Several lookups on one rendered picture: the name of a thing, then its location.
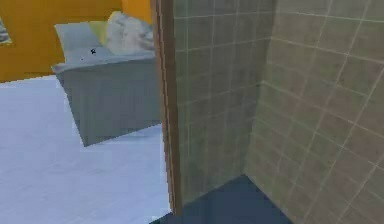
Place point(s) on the grey bed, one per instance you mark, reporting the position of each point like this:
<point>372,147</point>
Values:
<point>110,100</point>

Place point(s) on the white crumpled pillow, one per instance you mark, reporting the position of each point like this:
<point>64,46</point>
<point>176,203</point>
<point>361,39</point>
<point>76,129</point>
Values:
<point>130,35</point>

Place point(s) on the brown wooden door frame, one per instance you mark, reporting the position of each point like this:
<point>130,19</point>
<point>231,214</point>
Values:
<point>168,100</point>

